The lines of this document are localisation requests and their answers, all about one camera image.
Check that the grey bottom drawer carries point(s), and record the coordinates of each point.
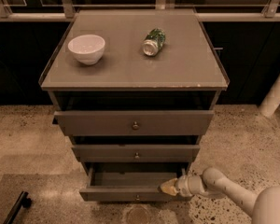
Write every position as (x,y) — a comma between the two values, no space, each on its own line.
(139,182)

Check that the grey top drawer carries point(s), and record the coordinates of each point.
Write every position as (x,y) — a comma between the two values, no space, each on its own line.
(128,123)

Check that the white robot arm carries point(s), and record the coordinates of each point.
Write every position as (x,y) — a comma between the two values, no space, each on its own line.
(240,160)

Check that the grey drawer cabinet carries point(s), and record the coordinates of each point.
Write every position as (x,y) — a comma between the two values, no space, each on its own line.
(186,74)

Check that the green soda can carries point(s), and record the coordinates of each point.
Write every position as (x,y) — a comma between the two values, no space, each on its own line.
(154,42)

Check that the grey middle drawer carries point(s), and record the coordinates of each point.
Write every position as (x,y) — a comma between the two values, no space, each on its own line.
(135,153)

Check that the black bar on floor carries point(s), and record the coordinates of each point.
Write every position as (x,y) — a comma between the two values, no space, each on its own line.
(23,201)

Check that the metal railing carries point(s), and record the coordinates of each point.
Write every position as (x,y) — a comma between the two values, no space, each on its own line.
(140,3)

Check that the white ceramic bowl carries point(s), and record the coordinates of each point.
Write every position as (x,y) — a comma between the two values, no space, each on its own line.
(87,49)

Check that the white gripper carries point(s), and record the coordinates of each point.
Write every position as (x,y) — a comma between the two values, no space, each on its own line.
(182,185)

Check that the grey drawer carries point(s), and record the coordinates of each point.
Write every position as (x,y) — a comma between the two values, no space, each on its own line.
(128,123)
(135,153)
(139,182)

